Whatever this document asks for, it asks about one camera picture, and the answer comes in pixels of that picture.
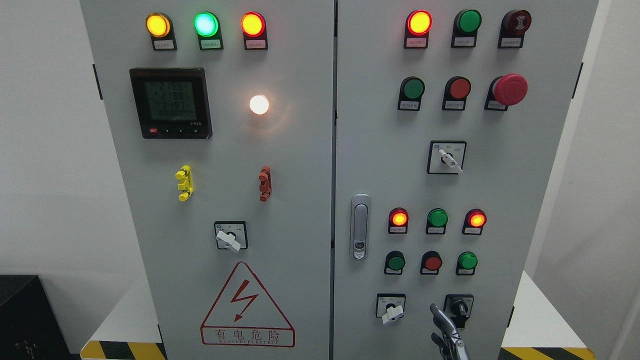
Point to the red push button upper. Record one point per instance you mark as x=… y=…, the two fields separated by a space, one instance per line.
x=455 y=94

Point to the red electrical warning sticker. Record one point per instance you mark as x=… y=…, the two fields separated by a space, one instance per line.
x=245 y=314

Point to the red emergency stop button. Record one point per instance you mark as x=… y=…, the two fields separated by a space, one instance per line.
x=505 y=91

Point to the green push button lower left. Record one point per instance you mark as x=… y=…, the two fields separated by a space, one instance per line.
x=394 y=263

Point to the yellow terminal clip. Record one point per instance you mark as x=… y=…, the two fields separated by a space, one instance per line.
x=185 y=182

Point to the black box lower left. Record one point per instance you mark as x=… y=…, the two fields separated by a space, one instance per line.
x=28 y=327

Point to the white lower selector switch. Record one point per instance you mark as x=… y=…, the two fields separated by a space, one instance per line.
x=389 y=307

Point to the dark red buzzer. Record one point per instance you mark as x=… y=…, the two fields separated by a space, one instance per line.
x=513 y=28

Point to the red push button lower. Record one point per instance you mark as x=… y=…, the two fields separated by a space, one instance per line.
x=431 y=263

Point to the left door selector switch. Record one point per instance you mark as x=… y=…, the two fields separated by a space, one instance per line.
x=231 y=235

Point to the red push button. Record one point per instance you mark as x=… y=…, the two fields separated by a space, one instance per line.
x=431 y=263
x=455 y=94

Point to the yellow indicator light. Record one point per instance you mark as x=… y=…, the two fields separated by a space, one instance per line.
x=161 y=30

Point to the black digital power meter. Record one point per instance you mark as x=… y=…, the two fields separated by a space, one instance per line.
x=172 y=103

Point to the upper right selector switch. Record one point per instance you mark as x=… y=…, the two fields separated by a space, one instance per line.
x=446 y=157

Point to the grey electrical cabinet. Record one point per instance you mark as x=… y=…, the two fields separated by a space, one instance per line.
x=332 y=74

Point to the red lit indicator light left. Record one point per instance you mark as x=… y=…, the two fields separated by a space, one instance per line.
x=255 y=36

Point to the green light top right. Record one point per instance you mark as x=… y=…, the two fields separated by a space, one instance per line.
x=465 y=28

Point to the white platform with hazard stripes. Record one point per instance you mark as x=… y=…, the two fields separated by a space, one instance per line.
x=536 y=331

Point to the green lit indicator light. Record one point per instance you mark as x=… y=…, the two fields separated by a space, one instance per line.
x=209 y=31

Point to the red terminal clip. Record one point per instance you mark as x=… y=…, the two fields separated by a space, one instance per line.
x=265 y=183

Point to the green push button upper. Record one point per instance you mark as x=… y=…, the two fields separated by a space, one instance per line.
x=410 y=94

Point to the red lit light lower left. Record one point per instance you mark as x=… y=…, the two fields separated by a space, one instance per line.
x=398 y=221

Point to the green light lower middle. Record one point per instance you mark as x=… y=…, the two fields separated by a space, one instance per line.
x=437 y=220

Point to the silver door handle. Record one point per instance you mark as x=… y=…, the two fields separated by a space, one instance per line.
x=359 y=221

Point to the green push button lower right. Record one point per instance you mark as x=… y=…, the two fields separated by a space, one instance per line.
x=466 y=264

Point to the white lit indicator light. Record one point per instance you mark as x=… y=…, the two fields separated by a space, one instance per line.
x=259 y=104

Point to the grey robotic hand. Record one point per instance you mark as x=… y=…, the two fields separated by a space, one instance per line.
x=451 y=345

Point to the green push button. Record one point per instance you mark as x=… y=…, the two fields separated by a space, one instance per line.
x=466 y=264
x=410 y=94
x=394 y=263

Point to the red lit light lower right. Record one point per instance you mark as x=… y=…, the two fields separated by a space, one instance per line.
x=474 y=221

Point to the red lit light top right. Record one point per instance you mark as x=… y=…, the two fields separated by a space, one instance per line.
x=417 y=27

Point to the black key selector switch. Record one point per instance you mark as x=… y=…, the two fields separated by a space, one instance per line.
x=458 y=307

